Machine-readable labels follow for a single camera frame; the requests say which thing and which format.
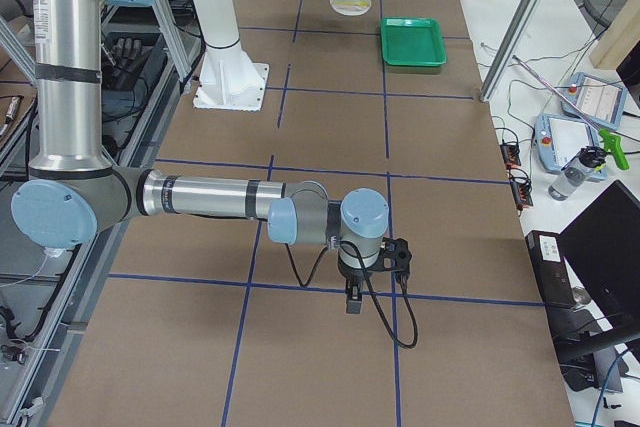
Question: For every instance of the grey aluminium frame post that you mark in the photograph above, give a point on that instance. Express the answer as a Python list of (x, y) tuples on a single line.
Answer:
[(506, 50)]

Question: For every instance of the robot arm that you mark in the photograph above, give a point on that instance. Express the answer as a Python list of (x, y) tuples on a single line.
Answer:
[(75, 192)]

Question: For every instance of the teach pendant far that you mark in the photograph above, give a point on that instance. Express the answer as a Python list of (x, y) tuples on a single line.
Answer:
[(602, 100)]

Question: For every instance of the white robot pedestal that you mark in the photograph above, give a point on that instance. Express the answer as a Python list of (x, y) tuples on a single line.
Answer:
[(229, 80)]

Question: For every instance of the teach pendant near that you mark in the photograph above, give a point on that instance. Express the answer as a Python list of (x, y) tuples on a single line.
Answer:
[(557, 139)]

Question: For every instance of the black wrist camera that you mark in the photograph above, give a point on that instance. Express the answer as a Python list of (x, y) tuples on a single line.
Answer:
[(395, 258)]

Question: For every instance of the black power strip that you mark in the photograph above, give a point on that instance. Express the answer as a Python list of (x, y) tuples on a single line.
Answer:
[(510, 154), (521, 187)]

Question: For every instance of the white round plate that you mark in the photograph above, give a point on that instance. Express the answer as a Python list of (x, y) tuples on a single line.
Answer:
[(347, 12)]

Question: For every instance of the black monitor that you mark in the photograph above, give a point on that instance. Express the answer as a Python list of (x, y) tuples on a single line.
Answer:
[(601, 246)]

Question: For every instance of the yellow plastic spoon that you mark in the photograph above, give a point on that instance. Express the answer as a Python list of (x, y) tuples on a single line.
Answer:
[(354, 4)]

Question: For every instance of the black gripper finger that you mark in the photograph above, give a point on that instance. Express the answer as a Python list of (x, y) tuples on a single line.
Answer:
[(353, 297)]

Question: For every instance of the teach pendant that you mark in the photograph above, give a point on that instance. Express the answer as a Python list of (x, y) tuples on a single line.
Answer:
[(602, 100), (557, 139)]

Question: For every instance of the black device box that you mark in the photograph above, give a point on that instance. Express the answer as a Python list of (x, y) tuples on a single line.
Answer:
[(549, 268)]

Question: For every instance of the green plastic tray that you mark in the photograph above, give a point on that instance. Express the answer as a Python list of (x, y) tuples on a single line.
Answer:
[(412, 42)]

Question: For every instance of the clear water bottle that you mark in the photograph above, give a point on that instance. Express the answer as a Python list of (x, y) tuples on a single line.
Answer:
[(587, 161)]

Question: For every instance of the black power strip left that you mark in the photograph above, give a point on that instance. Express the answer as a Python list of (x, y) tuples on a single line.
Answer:
[(510, 154)]

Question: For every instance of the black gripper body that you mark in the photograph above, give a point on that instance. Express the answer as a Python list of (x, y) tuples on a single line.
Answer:
[(351, 275)]

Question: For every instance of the black power strip right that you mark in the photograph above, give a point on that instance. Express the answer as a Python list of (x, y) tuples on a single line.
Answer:
[(521, 187)]

